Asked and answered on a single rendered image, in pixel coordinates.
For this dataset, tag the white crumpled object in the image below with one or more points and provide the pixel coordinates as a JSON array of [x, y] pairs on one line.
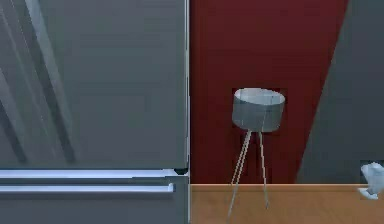
[[373, 180]]

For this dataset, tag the grey steel fridge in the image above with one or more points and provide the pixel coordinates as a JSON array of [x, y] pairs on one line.
[[100, 100]]

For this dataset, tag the grey tripod floor lamp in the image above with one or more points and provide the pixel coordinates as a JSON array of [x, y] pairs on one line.
[[258, 111]]

